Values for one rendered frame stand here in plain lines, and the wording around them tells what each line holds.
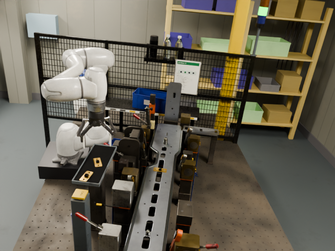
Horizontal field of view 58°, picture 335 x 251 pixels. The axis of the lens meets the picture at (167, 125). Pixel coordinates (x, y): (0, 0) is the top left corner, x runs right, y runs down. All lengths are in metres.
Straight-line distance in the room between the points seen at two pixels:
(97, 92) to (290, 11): 3.34
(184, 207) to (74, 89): 0.81
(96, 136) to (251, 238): 1.25
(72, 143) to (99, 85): 0.89
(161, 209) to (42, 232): 0.74
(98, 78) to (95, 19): 3.61
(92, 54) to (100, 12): 3.03
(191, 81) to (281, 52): 2.01
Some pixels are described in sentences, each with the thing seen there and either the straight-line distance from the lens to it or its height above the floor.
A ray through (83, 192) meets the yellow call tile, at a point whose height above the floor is 1.16.
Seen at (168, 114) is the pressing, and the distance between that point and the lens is 2.56.
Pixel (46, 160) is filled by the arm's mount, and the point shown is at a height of 0.81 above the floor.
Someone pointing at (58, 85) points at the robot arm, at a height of 1.63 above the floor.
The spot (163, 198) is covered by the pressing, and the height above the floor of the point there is 1.00.
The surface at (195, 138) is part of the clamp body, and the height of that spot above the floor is 1.05.
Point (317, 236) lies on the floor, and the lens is 3.39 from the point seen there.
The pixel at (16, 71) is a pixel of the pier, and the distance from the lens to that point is 5.33.
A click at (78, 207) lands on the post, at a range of 1.53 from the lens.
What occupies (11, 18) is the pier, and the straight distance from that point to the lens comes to 5.14.
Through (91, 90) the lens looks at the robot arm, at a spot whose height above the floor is 1.60.
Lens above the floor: 2.12
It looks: 27 degrees down
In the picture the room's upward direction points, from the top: 5 degrees clockwise
